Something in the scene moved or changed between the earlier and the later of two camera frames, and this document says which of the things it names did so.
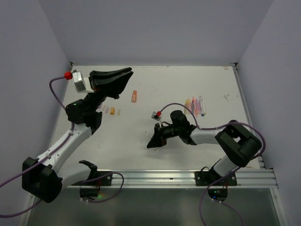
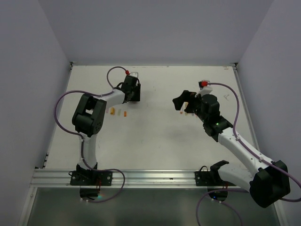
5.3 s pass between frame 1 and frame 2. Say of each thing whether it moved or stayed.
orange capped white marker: moved
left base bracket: stayed
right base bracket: stayed
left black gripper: moved
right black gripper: moved
